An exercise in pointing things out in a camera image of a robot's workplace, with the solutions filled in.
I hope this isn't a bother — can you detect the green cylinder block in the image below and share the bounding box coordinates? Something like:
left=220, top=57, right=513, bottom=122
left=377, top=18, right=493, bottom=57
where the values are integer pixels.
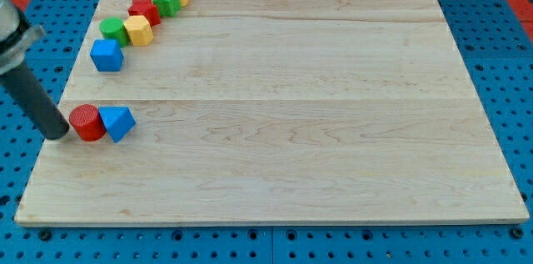
left=99, top=17, right=129, bottom=47

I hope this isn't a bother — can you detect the red cylinder block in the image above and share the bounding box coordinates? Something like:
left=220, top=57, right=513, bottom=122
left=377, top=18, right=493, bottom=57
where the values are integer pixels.
left=69, top=104, right=106, bottom=142

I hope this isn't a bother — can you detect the yellow hexagon block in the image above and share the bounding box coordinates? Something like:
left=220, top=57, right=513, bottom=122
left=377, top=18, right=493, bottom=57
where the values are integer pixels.
left=123, top=15, right=153, bottom=47

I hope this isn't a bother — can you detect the wooden board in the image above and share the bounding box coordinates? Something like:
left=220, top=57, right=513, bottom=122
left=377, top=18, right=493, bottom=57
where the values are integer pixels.
left=15, top=0, right=529, bottom=227

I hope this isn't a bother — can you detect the red star block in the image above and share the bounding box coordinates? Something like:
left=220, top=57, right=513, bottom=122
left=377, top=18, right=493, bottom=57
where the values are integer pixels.
left=127, top=0, right=161, bottom=27

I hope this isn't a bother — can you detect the blue cube block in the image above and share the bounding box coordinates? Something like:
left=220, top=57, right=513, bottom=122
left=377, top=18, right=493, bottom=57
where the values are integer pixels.
left=90, top=39, right=124, bottom=72

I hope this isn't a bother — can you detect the robot arm silver flange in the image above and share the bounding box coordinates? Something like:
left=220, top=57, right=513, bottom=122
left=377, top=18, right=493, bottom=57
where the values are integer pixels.
left=1, top=0, right=45, bottom=74

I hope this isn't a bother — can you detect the green star block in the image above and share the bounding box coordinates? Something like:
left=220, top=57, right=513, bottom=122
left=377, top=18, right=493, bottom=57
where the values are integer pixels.
left=152, top=0, right=182, bottom=17

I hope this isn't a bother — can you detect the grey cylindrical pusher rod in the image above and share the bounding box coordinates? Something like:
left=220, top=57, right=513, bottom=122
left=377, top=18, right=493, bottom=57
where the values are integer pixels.
left=1, top=62, right=69, bottom=140

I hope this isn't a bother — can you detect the blue triangle block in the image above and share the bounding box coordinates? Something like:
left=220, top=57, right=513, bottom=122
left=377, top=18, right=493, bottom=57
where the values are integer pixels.
left=98, top=106, right=136, bottom=143

